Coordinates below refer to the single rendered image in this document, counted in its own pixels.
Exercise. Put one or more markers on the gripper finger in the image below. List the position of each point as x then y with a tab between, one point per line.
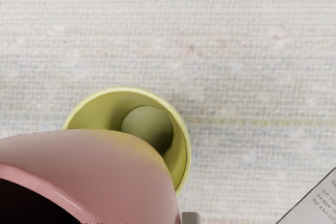
190	218

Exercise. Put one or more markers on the pink cup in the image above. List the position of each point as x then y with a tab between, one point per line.
105	171

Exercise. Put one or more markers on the yellow-green cup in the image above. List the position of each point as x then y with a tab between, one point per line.
147	103

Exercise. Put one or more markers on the white printed paper sheet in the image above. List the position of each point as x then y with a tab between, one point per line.
316	200

